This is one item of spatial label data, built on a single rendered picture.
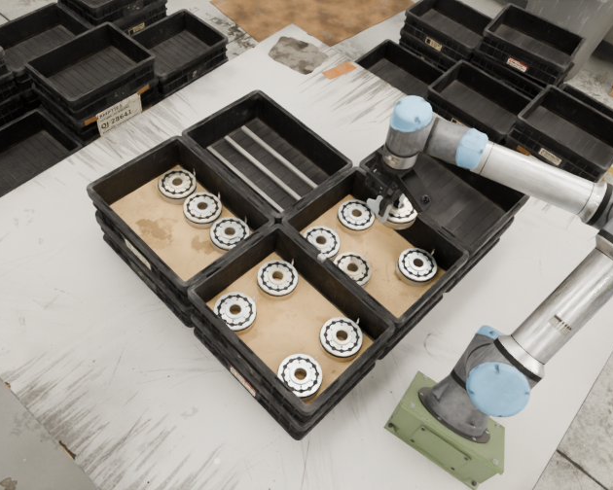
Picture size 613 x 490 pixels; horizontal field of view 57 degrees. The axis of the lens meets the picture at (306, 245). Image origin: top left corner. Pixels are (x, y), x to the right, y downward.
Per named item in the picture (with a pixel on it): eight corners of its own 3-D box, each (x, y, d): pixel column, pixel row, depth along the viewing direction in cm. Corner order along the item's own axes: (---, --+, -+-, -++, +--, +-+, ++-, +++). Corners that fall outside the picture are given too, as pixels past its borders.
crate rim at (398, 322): (469, 259, 147) (472, 254, 145) (396, 331, 133) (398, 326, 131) (354, 169, 160) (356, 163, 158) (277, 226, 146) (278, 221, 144)
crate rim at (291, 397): (396, 331, 133) (398, 326, 131) (306, 419, 119) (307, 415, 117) (277, 226, 146) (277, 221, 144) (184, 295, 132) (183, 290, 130)
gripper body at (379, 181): (382, 169, 137) (392, 135, 127) (411, 191, 134) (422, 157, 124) (362, 187, 134) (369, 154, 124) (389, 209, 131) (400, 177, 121)
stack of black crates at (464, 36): (479, 79, 310) (503, 23, 282) (450, 104, 296) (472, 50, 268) (419, 44, 323) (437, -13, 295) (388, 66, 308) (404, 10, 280)
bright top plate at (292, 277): (306, 278, 144) (306, 276, 144) (278, 302, 139) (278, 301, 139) (276, 254, 147) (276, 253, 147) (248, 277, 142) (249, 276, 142)
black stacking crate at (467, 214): (515, 220, 168) (531, 195, 159) (456, 277, 155) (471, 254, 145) (412, 144, 182) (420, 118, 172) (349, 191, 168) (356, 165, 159)
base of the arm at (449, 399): (487, 427, 138) (510, 395, 136) (473, 444, 125) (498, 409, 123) (436, 388, 145) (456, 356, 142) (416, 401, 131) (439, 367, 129)
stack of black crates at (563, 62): (547, 116, 299) (593, 41, 261) (517, 148, 283) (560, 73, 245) (479, 75, 312) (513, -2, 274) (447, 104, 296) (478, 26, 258)
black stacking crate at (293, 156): (347, 191, 168) (354, 164, 158) (275, 246, 154) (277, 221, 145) (256, 118, 181) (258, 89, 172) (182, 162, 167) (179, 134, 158)
